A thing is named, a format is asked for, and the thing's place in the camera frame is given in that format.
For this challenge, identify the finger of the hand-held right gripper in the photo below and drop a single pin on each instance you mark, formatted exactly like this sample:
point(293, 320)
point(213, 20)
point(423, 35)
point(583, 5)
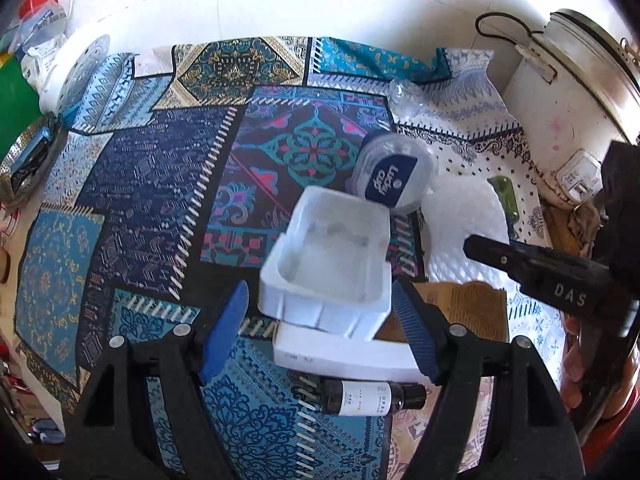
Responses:
point(530, 265)

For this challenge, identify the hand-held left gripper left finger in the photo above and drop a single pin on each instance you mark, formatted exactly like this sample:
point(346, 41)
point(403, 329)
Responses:
point(227, 330)

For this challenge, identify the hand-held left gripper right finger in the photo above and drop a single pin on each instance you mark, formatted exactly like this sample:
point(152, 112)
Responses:
point(415, 330)

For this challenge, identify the white foam tray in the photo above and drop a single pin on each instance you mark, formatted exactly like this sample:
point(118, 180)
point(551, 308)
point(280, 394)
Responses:
point(320, 250)

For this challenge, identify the person's right hand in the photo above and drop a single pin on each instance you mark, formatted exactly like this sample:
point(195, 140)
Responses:
point(574, 360)

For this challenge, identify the brown cloth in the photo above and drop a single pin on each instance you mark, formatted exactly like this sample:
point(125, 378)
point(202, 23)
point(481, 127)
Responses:
point(575, 230)

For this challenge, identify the brown cardboard piece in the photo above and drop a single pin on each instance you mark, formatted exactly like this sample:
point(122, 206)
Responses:
point(470, 310)

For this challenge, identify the dark bottle with white label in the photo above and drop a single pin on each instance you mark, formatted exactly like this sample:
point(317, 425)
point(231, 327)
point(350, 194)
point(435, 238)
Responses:
point(400, 397)

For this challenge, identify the white foam slab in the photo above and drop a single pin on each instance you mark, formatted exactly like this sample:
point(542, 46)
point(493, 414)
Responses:
point(340, 355)

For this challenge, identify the green glass object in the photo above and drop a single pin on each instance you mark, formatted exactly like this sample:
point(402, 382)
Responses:
point(502, 190)

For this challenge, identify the white bubble wrap sheet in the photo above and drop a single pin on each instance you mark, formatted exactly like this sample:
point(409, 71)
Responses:
point(465, 210)

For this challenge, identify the white rice cooker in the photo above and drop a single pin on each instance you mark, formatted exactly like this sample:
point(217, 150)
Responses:
point(565, 85)

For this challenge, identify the plastic cup with blue label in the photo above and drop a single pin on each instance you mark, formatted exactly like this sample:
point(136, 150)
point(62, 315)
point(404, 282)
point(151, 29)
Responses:
point(390, 175)

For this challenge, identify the blue patchwork tablecloth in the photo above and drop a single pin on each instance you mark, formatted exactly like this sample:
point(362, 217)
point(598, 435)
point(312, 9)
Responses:
point(150, 185)

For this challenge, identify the metal tin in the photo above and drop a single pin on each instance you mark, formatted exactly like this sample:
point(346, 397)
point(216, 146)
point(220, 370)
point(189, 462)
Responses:
point(30, 155)

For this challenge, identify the white perforated steamer plate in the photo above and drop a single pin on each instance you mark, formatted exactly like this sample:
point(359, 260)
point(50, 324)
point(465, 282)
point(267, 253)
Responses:
point(85, 65)

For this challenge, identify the green box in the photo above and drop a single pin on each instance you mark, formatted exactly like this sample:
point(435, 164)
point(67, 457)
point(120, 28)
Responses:
point(15, 100)

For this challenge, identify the white packet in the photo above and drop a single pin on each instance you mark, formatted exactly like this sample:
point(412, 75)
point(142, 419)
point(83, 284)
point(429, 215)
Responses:
point(42, 60)

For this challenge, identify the clear plastic bag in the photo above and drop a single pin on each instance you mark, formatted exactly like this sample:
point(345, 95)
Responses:
point(42, 22)

